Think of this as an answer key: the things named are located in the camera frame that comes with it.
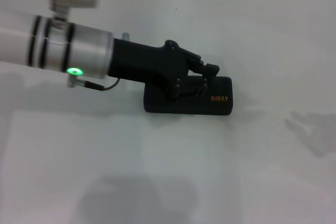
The black glasses case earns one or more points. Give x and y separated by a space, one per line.
183 107

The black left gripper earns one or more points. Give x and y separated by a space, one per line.
147 64

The silver left gripper stud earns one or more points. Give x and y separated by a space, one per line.
126 37

